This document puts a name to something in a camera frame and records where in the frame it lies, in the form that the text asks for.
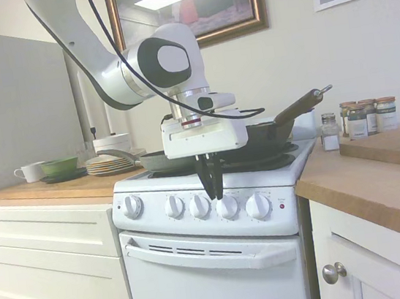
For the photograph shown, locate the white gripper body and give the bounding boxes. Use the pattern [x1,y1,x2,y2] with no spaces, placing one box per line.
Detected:
[158,105,251,162]

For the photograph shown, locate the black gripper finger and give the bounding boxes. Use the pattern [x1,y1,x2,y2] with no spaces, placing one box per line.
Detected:
[207,151,227,201]
[193,153,218,202]

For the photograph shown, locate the black stove burner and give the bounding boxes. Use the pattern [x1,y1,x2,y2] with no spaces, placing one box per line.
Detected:
[282,139,301,154]
[146,162,204,181]
[219,150,298,177]

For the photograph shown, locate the white electric stove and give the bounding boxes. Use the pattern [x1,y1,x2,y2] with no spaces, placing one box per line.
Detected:
[105,134,339,299]

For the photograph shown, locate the small grey frying pan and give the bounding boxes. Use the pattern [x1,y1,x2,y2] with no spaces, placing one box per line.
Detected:
[97,137,203,181]

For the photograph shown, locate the white oven knob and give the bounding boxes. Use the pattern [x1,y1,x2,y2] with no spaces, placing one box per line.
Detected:
[121,192,146,222]

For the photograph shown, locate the white stacked bowls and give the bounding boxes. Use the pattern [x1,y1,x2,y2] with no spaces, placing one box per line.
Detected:
[91,132,133,159]

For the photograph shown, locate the stack of beige plates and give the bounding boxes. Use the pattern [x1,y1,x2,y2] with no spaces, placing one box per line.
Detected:
[83,151,141,179]

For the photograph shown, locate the white oven door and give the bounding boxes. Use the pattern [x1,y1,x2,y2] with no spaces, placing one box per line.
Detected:
[117,207,311,299]

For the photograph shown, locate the glass salt shaker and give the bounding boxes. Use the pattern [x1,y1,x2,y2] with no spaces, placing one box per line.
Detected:
[318,112,341,152]

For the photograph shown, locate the dark saucer plate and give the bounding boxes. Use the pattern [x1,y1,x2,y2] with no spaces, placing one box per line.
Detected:
[39,167,88,185]

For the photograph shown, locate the gold framed painting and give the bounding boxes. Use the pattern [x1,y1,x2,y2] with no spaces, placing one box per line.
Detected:
[103,0,271,61]

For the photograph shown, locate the spice jar copper lid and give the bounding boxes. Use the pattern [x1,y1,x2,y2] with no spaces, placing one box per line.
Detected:
[338,100,361,138]
[358,98,381,136]

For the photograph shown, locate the green bowl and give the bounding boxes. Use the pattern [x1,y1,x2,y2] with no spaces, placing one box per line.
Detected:
[39,155,81,178]

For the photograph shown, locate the spice jar green label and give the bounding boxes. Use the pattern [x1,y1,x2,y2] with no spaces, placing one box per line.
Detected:
[345,103,371,142]

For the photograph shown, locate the silver cabinet knob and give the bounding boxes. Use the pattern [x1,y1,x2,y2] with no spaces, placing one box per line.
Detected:
[320,260,350,287]

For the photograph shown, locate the white mug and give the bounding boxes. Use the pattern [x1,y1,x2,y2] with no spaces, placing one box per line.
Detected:
[12,161,48,186]

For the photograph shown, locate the thick wooden cutting board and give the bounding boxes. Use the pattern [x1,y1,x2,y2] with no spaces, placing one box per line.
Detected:
[336,123,400,183]

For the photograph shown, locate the spice jar white contents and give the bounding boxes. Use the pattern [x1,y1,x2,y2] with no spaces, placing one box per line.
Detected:
[373,95,400,133]

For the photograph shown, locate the white drawer cabinet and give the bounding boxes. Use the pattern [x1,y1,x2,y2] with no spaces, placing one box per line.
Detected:
[0,198,135,299]

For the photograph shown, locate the grey partition panel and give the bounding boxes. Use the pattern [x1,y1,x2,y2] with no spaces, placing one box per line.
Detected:
[0,12,84,203]

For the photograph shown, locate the white door cabinet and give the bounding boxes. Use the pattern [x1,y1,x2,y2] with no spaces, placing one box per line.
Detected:
[306,187,400,299]

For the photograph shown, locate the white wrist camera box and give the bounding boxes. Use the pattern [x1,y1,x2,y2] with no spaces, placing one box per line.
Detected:
[195,90,238,113]

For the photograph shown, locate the black wok wooden handle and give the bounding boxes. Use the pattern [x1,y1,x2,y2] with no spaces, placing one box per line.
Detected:
[211,83,341,165]

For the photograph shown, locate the white oven door handle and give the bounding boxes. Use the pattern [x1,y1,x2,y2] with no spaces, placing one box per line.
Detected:
[123,216,299,287]

